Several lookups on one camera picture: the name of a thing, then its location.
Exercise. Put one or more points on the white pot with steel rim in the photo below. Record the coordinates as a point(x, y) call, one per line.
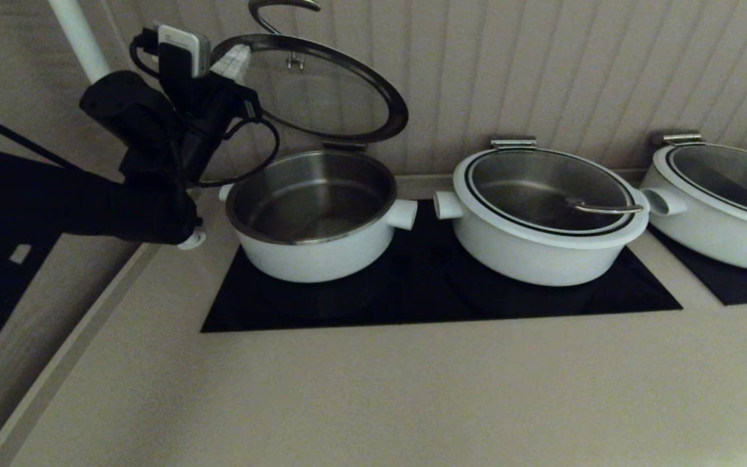
point(321, 259)

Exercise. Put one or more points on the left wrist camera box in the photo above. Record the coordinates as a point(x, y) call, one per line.
point(185, 45)

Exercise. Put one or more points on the large black glass cooktop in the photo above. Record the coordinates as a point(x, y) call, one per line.
point(425, 298)

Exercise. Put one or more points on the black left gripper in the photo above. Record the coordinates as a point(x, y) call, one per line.
point(195, 104)

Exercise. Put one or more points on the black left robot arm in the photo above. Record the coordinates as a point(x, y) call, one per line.
point(36, 194)

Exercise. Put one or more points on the middle white pot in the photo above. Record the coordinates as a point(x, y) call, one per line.
point(535, 188)

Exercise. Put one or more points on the white-rimmed glass pot lid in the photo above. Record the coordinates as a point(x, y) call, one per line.
point(736, 175)
point(328, 91)

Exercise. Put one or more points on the small black glass cooktop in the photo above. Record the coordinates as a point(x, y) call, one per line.
point(743, 285)

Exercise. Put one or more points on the white round pole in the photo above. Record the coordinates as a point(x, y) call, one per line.
point(78, 39)

